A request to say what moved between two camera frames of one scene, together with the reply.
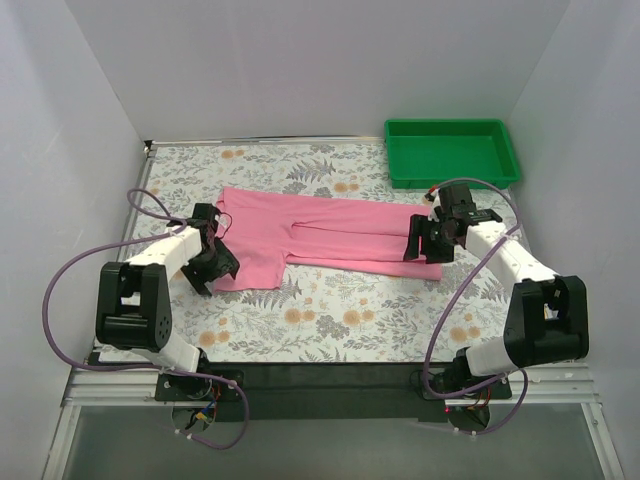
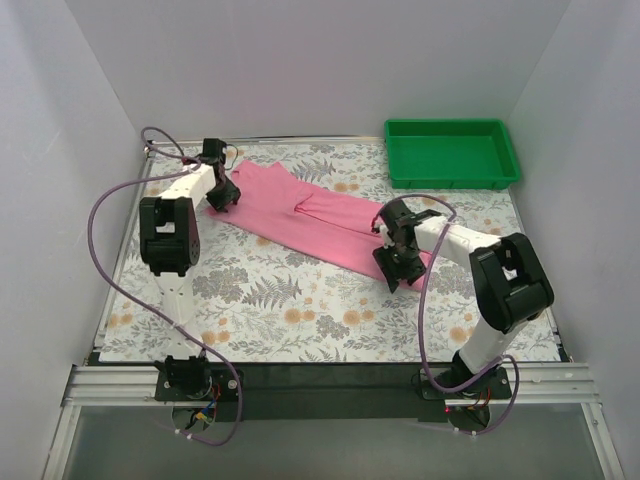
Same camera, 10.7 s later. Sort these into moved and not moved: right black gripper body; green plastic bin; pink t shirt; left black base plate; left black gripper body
Moved: pink t shirt; left black gripper body; right black gripper body
Not moved: green plastic bin; left black base plate
